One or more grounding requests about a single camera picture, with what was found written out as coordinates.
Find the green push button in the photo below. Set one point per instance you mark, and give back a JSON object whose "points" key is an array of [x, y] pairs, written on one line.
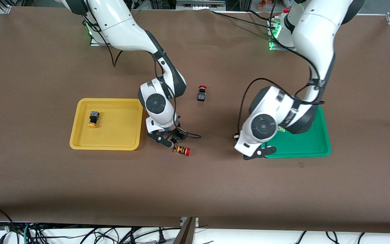
{"points": [[282, 129]]}

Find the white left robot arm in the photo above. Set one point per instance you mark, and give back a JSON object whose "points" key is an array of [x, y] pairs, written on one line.
{"points": [[317, 34]]}

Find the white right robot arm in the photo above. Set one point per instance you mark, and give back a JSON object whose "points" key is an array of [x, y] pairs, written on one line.
{"points": [[124, 27]]}

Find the red button orange striped body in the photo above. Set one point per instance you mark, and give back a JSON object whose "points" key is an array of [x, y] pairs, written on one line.
{"points": [[182, 150]]}

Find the red button black body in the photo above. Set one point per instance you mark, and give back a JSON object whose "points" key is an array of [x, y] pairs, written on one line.
{"points": [[201, 93]]}

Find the yellow plastic tray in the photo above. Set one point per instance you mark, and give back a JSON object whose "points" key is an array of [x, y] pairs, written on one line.
{"points": [[120, 125]]}

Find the brown table mat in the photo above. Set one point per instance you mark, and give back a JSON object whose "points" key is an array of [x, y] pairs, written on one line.
{"points": [[195, 189]]}

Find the green plastic tray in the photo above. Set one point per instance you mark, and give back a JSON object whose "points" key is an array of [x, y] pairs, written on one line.
{"points": [[317, 142]]}

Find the dark metal table post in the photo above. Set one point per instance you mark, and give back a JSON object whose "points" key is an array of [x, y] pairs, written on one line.
{"points": [[185, 234]]}

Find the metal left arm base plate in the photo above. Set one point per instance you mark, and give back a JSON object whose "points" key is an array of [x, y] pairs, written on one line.
{"points": [[274, 45]]}

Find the grey aluminium rail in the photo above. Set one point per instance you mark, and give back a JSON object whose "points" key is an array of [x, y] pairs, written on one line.
{"points": [[200, 4]]}

